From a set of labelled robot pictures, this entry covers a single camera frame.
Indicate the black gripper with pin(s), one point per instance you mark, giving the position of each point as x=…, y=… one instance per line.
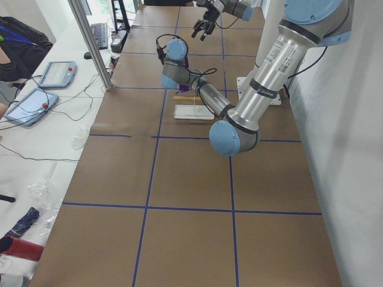
x=210, y=17

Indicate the purple microfiber towel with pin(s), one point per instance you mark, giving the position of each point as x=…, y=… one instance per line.
x=182, y=87

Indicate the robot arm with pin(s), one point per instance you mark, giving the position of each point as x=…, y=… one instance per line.
x=303, y=25
x=239, y=9

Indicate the wooden rack rod left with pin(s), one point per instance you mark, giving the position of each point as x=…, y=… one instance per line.
x=187, y=98

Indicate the white towel rack base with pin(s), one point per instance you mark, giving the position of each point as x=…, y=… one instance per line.
x=192, y=112

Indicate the black power box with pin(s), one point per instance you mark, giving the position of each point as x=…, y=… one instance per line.
x=118, y=41

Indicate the black keyboard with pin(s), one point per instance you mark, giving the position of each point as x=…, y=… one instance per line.
x=100, y=34

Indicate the far teach pendant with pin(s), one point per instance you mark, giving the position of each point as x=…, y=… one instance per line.
x=58, y=75

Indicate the teach pendant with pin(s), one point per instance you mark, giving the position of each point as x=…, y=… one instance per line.
x=58, y=75
x=32, y=107

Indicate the crumpled white tissue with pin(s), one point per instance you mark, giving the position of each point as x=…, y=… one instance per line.
x=80, y=138

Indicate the person in black jacket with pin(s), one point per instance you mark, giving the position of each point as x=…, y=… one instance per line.
x=23, y=48

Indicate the near teach pendant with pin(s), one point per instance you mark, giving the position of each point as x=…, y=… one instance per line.
x=32, y=107

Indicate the clear plastic wrap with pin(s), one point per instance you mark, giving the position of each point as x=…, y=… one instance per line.
x=45, y=202

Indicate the dark blue folded cloth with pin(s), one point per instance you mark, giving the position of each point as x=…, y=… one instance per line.
x=24, y=223

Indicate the red cylinder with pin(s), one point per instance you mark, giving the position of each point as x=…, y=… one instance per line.
x=20, y=248

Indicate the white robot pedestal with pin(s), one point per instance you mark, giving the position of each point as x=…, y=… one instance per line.
x=273, y=12

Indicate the aluminium frame post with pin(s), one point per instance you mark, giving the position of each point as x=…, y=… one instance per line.
x=83, y=24

